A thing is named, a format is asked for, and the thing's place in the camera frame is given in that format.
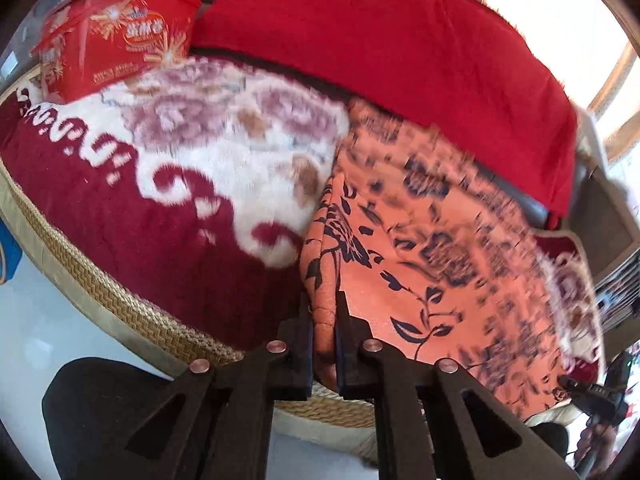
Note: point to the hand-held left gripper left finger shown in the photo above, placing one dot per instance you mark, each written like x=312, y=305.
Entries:
x=306, y=345

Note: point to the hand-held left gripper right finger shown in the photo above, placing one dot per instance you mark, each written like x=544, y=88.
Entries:
x=342, y=355

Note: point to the orange floral garment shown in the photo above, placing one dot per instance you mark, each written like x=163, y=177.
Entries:
x=430, y=265

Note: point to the grey cabinet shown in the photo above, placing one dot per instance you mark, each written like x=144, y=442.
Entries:
x=607, y=230

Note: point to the maroon white floral blanket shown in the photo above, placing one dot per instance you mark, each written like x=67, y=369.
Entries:
x=165, y=200

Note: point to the person's black trouser leg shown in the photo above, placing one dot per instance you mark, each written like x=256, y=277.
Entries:
x=115, y=415

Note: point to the red fleece blanket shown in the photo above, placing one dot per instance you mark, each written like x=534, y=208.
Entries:
x=390, y=55

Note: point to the blue white object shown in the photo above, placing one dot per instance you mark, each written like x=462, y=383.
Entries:
x=7, y=260

